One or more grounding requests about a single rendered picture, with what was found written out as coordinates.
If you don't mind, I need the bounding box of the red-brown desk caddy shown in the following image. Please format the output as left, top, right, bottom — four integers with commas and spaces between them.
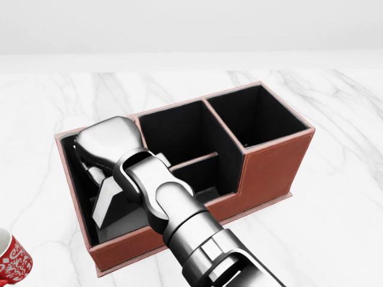
54, 81, 316, 279

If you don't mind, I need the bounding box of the grey book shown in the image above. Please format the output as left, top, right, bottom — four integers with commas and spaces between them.
91, 175, 151, 231

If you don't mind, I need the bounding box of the red white patterned mug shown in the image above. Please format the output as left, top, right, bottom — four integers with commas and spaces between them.
0, 228, 34, 285

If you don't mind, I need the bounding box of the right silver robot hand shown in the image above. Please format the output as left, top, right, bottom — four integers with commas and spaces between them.
73, 116, 148, 185

